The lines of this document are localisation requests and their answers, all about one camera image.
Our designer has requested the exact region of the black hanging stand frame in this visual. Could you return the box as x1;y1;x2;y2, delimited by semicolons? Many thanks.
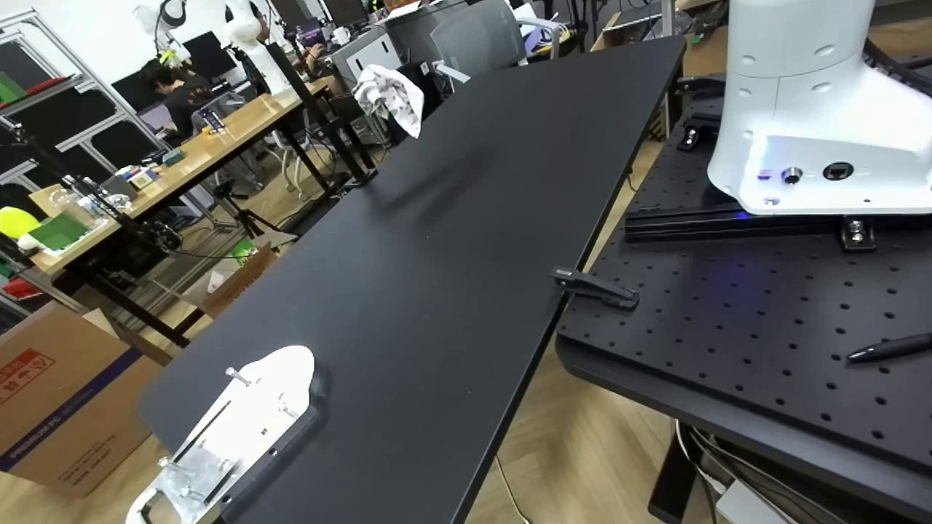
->
259;38;384;189

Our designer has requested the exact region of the green flat pad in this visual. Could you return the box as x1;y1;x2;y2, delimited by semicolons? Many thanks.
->
28;208;93;255

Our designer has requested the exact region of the large cardboard box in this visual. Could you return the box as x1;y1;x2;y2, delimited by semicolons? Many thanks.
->
0;297;170;501

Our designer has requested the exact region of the white patterned cloth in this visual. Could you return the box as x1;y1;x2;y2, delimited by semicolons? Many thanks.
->
349;60;430;143

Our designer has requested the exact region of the small brown cardboard box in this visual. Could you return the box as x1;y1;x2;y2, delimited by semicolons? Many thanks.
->
198;245;282;320

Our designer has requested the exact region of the long wooden desk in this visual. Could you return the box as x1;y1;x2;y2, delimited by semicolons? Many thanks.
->
28;73;344;286

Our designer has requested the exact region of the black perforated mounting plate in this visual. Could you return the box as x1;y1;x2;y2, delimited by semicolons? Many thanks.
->
555;93;932;524

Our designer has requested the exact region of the grey cable bundle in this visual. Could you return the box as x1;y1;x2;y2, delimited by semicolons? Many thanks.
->
676;421;827;524

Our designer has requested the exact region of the black tripod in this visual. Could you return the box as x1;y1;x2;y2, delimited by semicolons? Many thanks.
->
211;176;296;240

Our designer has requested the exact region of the black clamp lever handle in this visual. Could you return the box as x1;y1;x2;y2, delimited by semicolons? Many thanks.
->
555;264;644;313

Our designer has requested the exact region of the metal shelf frame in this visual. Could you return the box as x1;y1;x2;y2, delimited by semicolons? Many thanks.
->
0;9;159;191

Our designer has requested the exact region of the black laptop screen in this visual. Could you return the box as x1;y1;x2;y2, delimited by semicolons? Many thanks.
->
182;28;242;86

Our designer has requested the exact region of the black aluminium rail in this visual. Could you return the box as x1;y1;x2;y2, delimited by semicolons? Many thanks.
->
620;204;932;246

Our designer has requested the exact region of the grey office chair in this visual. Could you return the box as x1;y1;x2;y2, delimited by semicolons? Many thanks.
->
384;0;529;86

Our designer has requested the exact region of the yellow-green round object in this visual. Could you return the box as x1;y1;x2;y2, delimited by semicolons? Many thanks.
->
0;204;44;245

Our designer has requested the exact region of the black pen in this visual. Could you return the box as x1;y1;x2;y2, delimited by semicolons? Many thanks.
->
846;329;932;366

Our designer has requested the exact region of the red flat object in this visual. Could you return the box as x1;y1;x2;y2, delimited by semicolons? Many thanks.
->
0;275;47;306

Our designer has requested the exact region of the metal bolt bracket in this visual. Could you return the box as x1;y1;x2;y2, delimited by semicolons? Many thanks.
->
840;214;880;255

